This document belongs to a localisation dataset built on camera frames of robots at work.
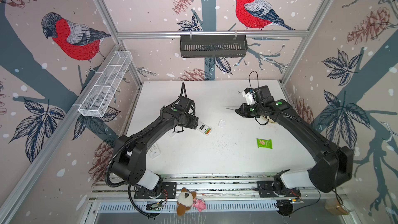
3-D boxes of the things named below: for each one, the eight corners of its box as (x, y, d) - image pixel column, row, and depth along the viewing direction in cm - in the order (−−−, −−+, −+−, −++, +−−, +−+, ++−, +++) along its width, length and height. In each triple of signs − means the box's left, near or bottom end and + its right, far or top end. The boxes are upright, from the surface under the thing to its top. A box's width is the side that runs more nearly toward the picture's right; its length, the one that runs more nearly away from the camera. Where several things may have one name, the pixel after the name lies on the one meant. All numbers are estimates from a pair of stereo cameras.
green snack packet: (257, 147, 90) (258, 145, 88) (256, 139, 93) (257, 138, 91) (271, 148, 89) (273, 147, 87) (270, 141, 92) (271, 139, 91)
